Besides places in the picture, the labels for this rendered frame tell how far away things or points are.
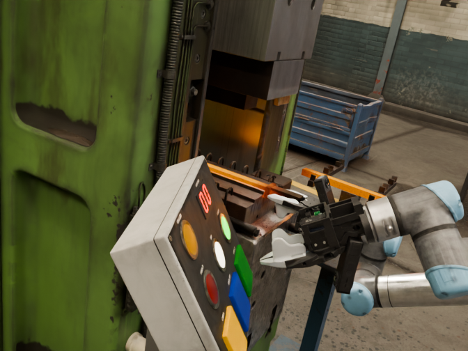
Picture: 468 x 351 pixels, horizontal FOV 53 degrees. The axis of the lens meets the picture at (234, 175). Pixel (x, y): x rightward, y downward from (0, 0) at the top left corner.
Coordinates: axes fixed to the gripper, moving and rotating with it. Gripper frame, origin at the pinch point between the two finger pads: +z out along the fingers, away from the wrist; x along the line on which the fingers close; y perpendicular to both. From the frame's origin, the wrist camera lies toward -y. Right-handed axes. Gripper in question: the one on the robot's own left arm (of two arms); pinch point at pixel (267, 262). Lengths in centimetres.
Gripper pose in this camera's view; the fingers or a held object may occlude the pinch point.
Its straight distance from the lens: 90.7
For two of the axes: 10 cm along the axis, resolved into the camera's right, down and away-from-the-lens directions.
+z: -9.3, 3.1, 1.9
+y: -3.5, -8.9, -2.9
